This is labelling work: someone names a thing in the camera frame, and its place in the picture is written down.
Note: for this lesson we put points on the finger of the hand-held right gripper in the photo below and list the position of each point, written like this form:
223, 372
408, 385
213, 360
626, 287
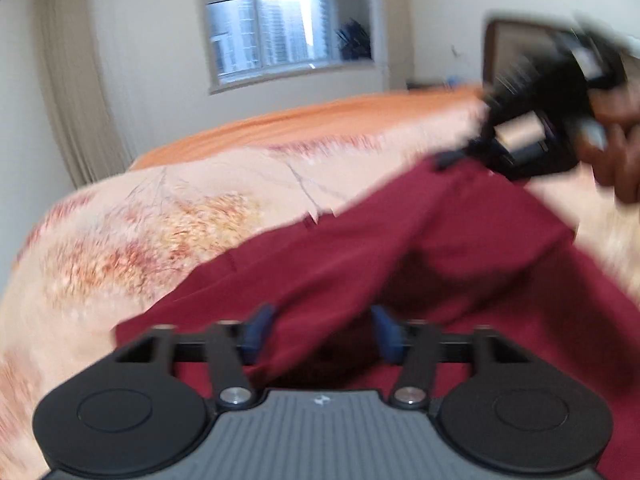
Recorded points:
452, 157

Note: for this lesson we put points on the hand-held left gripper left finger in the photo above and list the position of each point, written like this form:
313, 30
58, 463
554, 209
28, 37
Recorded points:
259, 330

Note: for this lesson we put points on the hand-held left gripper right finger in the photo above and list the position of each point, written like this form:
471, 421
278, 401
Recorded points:
385, 332

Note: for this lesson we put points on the maroon small garment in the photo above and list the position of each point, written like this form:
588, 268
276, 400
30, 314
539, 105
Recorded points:
400, 265

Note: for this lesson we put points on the person's right hand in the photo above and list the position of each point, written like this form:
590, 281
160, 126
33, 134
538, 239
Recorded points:
617, 135

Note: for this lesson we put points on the brown wooden headboard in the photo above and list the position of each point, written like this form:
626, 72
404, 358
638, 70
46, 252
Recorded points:
515, 45

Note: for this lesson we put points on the floral beige blanket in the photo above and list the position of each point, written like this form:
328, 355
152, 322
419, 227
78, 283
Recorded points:
165, 225

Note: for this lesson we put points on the dark plant on windowsill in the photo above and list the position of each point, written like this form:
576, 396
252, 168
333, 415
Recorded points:
356, 40

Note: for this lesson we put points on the orange bed sheet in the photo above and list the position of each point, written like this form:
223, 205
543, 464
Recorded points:
300, 122

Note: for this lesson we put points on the window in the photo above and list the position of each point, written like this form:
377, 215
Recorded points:
265, 15

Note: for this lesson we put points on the cream curtain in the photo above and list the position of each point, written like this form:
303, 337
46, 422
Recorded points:
80, 90

